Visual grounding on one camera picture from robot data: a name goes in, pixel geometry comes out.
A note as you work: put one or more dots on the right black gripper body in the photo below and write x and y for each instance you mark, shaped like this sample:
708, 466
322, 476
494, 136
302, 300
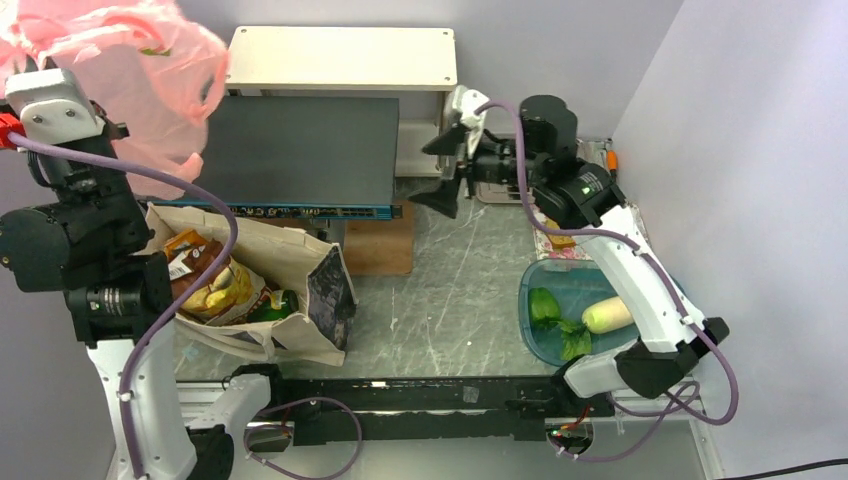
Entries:
498, 161

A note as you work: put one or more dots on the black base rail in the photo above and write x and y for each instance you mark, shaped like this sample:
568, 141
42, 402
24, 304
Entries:
522, 408

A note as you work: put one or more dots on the green pepper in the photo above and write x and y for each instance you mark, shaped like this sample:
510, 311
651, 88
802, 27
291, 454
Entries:
544, 309

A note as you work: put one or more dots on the dark blue network switch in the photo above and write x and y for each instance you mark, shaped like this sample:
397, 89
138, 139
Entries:
304, 157

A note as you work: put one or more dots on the beige canvas tote bag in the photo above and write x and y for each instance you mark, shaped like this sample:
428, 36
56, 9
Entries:
293, 260

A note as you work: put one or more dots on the yellow snack packet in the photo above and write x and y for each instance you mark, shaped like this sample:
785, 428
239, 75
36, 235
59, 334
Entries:
234, 293

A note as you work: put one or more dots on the orange handled screwdriver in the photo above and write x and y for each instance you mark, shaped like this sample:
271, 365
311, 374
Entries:
612, 163

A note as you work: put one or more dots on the brown bread slice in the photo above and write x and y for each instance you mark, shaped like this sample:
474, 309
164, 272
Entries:
559, 242

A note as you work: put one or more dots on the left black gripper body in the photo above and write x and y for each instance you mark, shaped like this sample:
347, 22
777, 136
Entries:
105, 186

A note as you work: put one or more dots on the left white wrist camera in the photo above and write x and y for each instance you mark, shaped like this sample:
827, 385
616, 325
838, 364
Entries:
48, 106

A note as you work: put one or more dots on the silver metal tray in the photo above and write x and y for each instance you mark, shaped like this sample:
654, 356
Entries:
594, 151

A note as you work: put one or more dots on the white radish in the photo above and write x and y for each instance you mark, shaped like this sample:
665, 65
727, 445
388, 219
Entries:
607, 316

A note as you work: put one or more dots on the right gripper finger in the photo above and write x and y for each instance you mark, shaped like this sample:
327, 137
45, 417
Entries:
447, 143
443, 199

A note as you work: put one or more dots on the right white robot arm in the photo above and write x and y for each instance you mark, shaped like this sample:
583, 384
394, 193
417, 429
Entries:
542, 162

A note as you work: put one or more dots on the brown snack packet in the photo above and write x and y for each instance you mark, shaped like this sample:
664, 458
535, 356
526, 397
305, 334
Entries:
193, 259

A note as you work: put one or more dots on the orange snack packet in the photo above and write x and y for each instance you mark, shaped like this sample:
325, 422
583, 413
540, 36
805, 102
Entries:
187, 239

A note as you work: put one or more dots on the teal plastic tray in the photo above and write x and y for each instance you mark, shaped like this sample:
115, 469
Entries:
576, 285

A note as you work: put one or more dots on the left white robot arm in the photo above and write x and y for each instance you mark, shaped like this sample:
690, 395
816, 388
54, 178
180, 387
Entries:
90, 246

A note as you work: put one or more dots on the pink plastic grocery bag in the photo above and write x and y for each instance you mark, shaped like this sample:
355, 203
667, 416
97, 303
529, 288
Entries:
142, 62

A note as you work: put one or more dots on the white two-tier shelf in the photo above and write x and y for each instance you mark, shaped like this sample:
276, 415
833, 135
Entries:
416, 66

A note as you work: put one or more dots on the floral cloth mat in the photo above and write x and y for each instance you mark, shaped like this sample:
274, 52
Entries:
543, 249

